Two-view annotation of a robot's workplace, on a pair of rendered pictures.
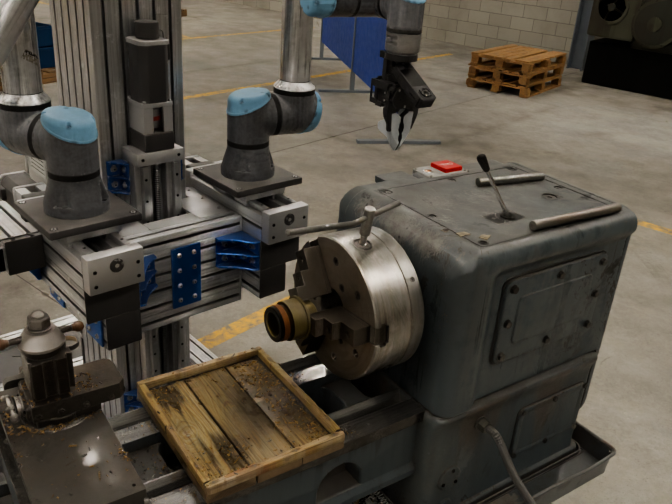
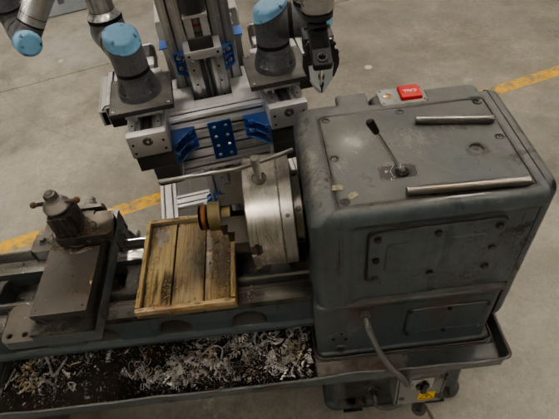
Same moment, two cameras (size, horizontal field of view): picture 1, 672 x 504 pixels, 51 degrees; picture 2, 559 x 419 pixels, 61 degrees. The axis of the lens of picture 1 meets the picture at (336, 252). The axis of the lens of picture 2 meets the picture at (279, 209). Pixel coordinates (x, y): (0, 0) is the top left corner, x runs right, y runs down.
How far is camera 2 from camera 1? 0.92 m
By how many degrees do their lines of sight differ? 37
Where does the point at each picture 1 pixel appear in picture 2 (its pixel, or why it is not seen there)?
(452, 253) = (315, 205)
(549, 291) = (425, 243)
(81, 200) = (132, 92)
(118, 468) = (82, 290)
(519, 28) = not seen: outside the picture
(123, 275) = (154, 147)
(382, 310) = (254, 235)
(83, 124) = (123, 42)
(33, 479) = (43, 283)
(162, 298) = (206, 152)
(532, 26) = not seen: outside the picture
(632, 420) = not seen: outside the picture
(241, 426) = (185, 271)
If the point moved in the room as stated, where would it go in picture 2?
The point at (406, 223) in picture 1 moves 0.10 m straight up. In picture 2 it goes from (309, 161) to (308, 131)
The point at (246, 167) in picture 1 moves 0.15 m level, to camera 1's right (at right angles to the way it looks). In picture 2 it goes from (266, 64) to (304, 73)
